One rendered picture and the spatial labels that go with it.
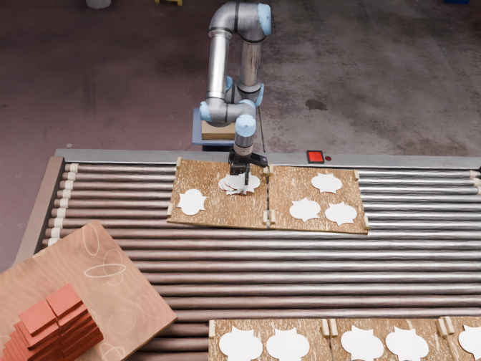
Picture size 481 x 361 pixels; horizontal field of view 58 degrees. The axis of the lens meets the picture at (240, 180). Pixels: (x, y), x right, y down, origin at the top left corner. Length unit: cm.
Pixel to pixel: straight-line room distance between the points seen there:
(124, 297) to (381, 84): 342
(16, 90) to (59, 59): 53
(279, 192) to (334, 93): 231
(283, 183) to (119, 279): 83
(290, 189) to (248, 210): 23
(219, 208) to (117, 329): 65
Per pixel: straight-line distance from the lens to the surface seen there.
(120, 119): 369
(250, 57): 195
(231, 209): 184
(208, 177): 195
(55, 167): 206
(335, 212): 190
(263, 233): 180
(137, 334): 147
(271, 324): 160
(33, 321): 128
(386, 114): 407
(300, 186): 197
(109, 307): 153
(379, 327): 170
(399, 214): 203
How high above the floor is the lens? 240
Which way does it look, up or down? 49 degrees down
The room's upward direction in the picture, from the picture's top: 6 degrees clockwise
